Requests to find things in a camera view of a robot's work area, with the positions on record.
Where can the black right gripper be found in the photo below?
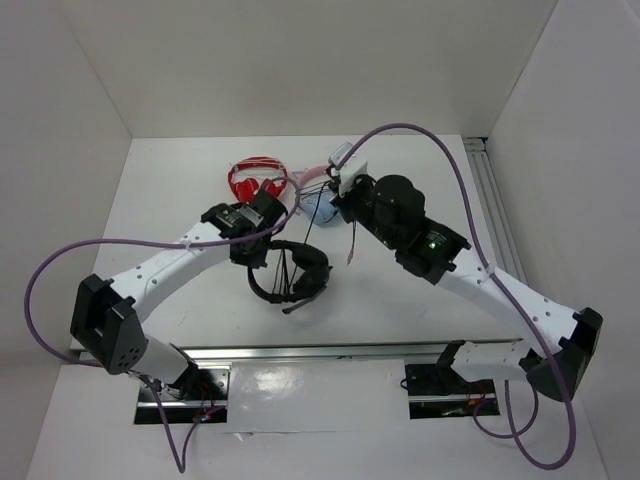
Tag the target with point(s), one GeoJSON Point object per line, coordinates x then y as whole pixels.
{"type": "Point", "coordinates": [341, 199]}

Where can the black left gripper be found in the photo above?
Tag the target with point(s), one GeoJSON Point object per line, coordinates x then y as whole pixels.
{"type": "Point", "coordinates": [253, 261]}

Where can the black headset with microphone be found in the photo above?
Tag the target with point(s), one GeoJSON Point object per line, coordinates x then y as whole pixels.
{"type": "Point", "coordinates": [304, 274]}

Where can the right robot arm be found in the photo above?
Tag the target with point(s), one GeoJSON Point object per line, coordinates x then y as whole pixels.
{"type": "Point", "coordinates": [554, 344]}

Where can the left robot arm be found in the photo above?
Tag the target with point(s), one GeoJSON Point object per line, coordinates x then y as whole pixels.
{"type": "Point", "coordinates": [109, 313]}

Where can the pink and blue cat headphones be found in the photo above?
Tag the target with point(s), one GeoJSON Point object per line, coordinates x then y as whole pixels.
{"type": "Point", "coordinates": [316, 196]}

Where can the red headphones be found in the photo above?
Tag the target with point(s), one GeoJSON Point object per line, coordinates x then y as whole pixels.
{"type": "Point", "coordinates": [245, 187]}

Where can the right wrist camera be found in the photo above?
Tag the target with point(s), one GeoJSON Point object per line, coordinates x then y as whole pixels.
{"type": "Point", "coordinates": [350, 167]}

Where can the aluminium rail at front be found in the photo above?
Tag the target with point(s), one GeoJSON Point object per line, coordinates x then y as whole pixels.
{"type": "Point", "coordinates": [202, 355]}

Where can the aluminium rail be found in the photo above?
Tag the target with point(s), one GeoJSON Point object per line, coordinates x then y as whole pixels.
{"type": "Point", "coordinates": [202, 355]}
{"type": "Point", "coordinates": [500, 232]}

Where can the aluminium rail at right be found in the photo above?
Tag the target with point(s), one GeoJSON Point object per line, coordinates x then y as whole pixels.
{"type": "Point", "coordinates": [500, 232]}

